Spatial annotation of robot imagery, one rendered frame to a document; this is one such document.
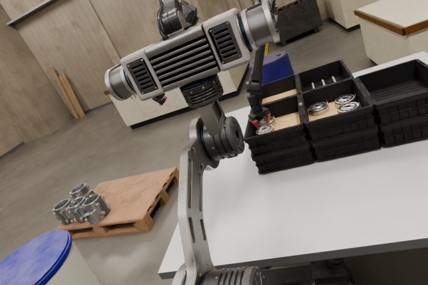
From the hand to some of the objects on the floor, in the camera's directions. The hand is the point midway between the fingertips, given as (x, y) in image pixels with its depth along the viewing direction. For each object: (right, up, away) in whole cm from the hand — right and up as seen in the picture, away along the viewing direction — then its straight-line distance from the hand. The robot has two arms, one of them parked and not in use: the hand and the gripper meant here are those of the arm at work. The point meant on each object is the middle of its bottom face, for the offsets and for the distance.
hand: (263, 126), depth 161 cm
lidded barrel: (-110, -142, +29) cm, 182 cm away
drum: (+68, +18, +224) cm, 234 cm away
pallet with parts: (-129, -94, +168) cm, 232 cm away
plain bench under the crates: (+63, -63, +28) cm, 94 cm away
